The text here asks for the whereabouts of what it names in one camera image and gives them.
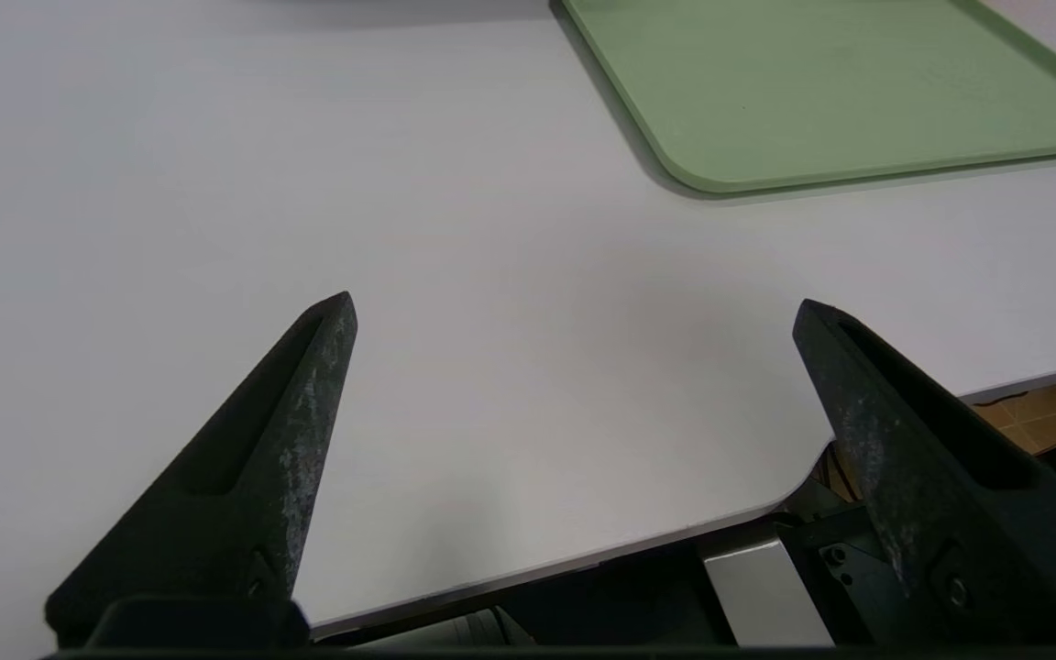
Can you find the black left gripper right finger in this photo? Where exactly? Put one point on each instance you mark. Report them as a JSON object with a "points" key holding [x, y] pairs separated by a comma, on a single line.
{"points": [[968, 513]]}

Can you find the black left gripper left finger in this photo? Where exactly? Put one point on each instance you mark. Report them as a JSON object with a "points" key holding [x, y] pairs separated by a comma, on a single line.
{"points": [[225, 513]]}

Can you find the white table leg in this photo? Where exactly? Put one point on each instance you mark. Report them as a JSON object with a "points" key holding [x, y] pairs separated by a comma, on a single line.
{"points": [[766, 596]]}

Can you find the light green plastic tray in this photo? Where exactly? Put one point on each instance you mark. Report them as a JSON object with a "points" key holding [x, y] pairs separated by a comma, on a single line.
{"points": [[840, 92]]}

